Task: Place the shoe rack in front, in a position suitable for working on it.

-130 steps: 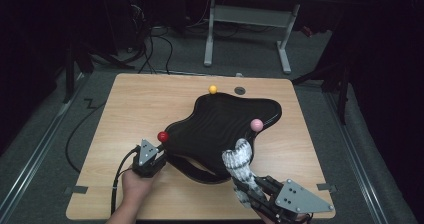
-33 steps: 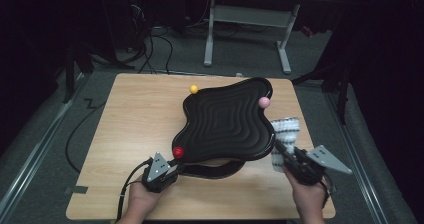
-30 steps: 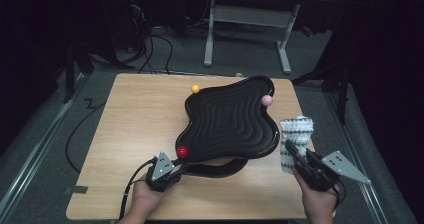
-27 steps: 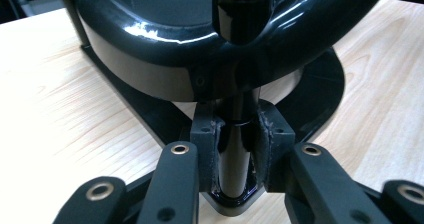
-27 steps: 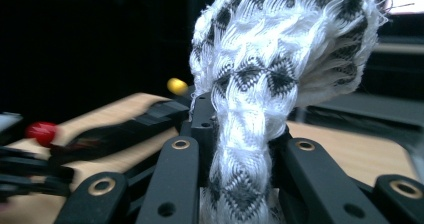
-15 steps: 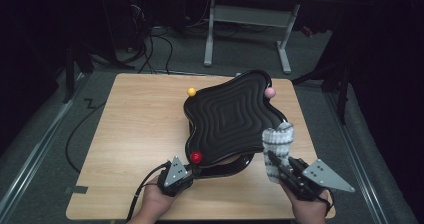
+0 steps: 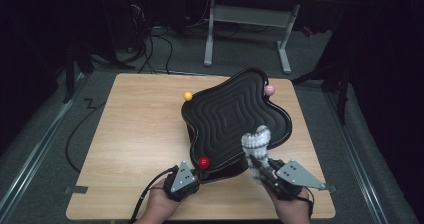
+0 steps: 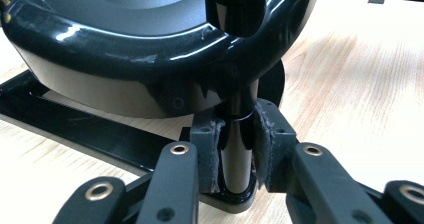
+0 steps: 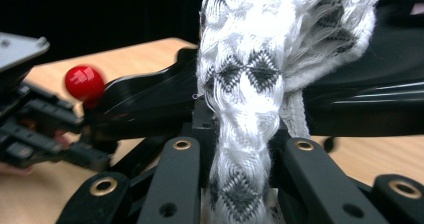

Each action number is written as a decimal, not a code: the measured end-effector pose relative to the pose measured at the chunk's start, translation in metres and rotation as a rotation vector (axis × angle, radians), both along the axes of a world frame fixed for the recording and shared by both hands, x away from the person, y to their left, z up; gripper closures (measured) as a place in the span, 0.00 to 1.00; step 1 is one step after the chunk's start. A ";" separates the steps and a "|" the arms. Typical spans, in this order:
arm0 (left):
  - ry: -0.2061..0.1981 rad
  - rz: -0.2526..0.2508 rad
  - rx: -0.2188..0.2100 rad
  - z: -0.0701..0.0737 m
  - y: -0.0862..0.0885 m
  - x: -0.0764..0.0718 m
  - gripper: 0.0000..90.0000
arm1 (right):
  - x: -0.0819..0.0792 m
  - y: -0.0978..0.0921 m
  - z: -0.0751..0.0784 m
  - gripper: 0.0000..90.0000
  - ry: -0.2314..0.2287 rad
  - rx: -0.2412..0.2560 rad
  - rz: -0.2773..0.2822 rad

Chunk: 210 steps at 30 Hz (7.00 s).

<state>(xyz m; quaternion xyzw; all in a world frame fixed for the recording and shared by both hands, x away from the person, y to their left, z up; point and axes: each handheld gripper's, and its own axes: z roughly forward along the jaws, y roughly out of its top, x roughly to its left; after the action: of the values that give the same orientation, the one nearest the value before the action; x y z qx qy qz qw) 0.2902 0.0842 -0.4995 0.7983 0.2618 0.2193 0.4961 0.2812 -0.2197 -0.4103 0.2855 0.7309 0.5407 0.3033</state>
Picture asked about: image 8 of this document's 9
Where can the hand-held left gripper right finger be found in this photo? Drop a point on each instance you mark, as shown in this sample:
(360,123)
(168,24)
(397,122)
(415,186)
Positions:
(316,184)

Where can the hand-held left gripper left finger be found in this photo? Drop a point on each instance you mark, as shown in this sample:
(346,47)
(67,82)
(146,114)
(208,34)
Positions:
(175,184)

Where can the black wavy tray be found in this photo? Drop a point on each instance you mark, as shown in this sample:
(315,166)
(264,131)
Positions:
(100,50)

